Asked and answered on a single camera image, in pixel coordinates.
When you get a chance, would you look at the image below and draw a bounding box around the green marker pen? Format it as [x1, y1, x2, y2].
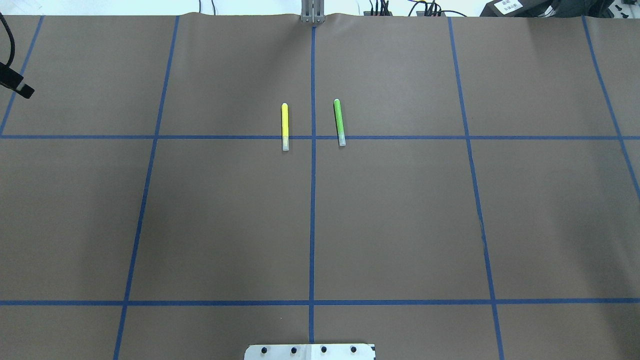
[333, 98, 346, 147]

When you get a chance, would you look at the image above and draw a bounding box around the yellow marker pen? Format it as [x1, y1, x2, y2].
[280, 102, 290, 152]

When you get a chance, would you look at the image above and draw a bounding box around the black power adapter box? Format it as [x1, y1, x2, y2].
[480, 0, 553, 18]

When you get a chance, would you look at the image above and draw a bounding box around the aluminium frame post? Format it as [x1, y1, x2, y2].
[300, 0, 325, 26]

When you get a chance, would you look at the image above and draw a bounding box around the white camera post with base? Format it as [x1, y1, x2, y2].
[243, 342, 377, 360]

